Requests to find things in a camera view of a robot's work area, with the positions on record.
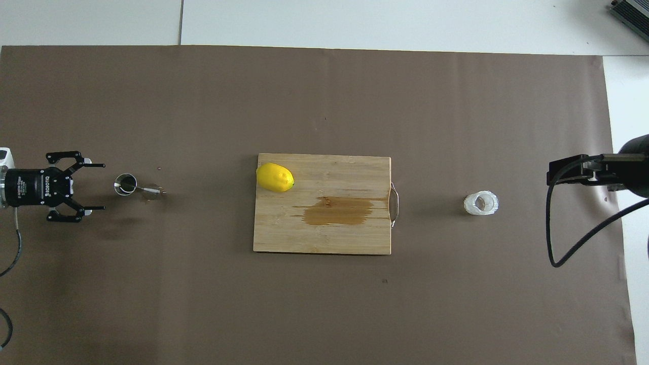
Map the grey ribbed metal device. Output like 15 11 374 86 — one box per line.
610 0 649 42

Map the right arm gripper cable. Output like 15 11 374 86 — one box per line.
546 157 649 268

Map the left arm gripper cable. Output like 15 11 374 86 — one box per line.
0 207 24 350

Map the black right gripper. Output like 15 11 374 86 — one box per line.
547 134 649 198

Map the clear plastic cup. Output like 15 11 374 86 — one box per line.
463 191 499 216

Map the steel cocktail jigger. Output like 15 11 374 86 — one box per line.
114 173 166 201

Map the arm gripper cable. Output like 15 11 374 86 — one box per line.
546 157 649 268
0 207 24 350

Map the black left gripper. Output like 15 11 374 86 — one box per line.
4 151 105 223

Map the brown paper table mat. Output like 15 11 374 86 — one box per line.
0 45 637 365

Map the yellow lemon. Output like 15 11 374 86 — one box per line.
256 163 295 193

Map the wooden cutting board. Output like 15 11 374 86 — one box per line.
253 154 400 255

